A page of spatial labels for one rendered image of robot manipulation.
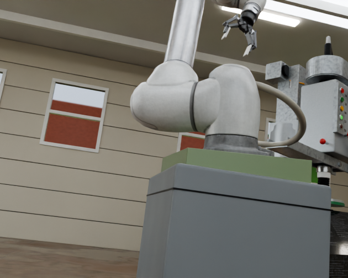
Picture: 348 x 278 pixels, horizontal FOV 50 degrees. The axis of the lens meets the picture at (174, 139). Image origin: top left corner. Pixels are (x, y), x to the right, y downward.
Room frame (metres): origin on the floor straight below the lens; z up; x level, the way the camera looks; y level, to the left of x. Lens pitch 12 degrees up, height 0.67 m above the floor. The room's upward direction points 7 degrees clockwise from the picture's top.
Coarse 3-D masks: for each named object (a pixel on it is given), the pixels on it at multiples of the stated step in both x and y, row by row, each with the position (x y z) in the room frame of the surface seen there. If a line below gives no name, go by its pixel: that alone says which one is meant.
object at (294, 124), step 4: (292, 120) 2.83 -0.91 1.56; (296, 120) 2.81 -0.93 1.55; (272, 124) 2.96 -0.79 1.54; (276, 124) 2.93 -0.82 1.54; (280, 124) 2.88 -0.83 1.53; (284, 124) 2.86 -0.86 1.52; (288, 124) 2.84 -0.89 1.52; (292, 124) 2.83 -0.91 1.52; (296, 124) 2.81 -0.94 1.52; (272, 128) 2.96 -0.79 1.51; (276, 128) 2.91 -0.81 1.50; (280, 128) 2.88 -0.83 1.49; (296, 128) 2.80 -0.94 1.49; (296, 132) 2.80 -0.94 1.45
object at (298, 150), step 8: (296, 144) 1.79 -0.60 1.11; (280, 152) 1.88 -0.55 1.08; (288, 152) 1.85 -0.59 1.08; (296, 152) 1.83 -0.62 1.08; (304, 152) 1.84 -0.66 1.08; (312, 152) 1.88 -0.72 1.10; (320, 152) 1.93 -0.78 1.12; (312, 160) 1.95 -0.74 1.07; (320, 160) 1.93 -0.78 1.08; (328, 160) 1.98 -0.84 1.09; (336, 160) 2.04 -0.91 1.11; (336, 168) 2.06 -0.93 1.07; (344, 168) 2.10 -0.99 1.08
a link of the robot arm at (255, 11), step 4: (248, 4) 1.65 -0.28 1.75; (252, 4) 1.64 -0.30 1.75; (256, 4) 1.65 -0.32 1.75; (244, 8) 1.66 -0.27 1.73; (248, 8) 1.64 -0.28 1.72; (252, 8) 1.64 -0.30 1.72; (256, 8) 1.65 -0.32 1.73; (252, 12) 1.64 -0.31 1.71; (256, 12) 1.65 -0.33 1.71; (260, 12) 1.68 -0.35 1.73; (256, 16) 1.66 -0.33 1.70
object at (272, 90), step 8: (264, 88) 1.43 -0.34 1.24; (272, 88) 1.42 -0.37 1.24; (280, 96) 1.43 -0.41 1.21; (288, 104) 1.45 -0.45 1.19; (296, 104) 1.46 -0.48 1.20; (296, 112) 1.48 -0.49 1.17; (304, 120) 1.52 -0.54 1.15; (304, 128) 1.56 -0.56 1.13; (296, 136) 1.65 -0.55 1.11; (264, 144) 1.83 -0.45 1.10; (272, 144) 1.80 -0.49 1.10; (280, 144) 1.76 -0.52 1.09; (288, 144) 1.72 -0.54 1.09
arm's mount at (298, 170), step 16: (176, 160) 1.02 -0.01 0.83; (192, 160) 0.91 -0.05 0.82; (208, 160) 0.92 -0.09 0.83; (224, 160) 0.93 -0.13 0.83; (240, 160) 0.93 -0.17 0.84; (256, 160) 0.94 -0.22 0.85; (272, 160) 0.95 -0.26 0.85; (288, 160) 0.96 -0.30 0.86; (304, 160) 0.97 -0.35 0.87; (272, 176) 0.95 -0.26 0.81; (288, 176) 0.96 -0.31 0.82; (304, 176) 0.97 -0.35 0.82
